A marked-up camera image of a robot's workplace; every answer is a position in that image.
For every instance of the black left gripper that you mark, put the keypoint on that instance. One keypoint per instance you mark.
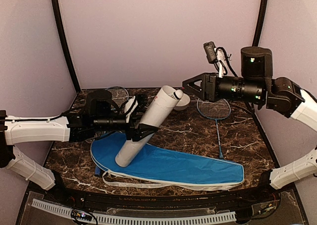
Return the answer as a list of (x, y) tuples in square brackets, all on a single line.
[(136, 133)]

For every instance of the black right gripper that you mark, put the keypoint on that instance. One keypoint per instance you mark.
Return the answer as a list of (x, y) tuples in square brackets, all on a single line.
[(209, 83)]

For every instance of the white shuttlecock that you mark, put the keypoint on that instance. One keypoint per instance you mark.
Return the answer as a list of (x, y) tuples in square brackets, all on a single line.
[(177, 94)]

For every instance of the white shuttlecock tube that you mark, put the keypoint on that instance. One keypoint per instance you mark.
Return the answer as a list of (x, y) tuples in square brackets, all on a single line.
[(161, 106)]

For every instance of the blue racket bag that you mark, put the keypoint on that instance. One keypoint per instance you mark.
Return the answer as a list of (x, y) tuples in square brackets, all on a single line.
[(161, 165)]

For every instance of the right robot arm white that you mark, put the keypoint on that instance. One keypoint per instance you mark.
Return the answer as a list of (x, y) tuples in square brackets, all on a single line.
[(257, 86)]

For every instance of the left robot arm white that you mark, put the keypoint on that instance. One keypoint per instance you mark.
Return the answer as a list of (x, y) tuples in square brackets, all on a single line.
[(100, 113)]

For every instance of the right blue badminton racket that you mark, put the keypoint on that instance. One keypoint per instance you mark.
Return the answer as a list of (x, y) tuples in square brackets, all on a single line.
[(215, 111)]

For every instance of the blue badminton racket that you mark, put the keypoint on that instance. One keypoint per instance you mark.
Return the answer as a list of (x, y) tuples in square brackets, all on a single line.
[(119, 96), (215, 111)]

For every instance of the left blue badminton racket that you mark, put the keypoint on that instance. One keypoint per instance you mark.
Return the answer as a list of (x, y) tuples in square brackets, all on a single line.
[(119, 96)]

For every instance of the white ceramic bowl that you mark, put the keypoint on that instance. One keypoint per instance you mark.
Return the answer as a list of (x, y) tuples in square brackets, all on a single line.
[(183, 103)]

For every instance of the small circuit board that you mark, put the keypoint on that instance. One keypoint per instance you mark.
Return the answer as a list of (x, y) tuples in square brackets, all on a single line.
[(80, 215)]

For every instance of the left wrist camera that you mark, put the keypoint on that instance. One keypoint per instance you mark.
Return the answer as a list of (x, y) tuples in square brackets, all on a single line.
[(136, 104)]

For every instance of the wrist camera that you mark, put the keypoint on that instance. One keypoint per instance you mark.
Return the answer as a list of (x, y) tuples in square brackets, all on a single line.
[(136, 104), (218, 57)]

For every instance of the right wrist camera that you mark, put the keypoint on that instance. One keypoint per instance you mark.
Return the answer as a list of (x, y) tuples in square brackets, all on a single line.
[(218, 57)]

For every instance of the white cable duct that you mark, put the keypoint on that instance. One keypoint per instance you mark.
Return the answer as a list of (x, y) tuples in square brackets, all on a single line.
[(132, 218)]

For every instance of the black vertical frame post right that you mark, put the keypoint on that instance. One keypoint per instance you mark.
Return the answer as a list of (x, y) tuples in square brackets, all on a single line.
[(260, 23)]

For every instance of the black vertical frame post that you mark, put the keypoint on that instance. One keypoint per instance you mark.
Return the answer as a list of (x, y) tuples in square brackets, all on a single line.
[(64, 45), (260, 23)]

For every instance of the black vertical frame post left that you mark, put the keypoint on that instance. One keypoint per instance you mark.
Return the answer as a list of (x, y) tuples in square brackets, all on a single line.
[(64, 45)]

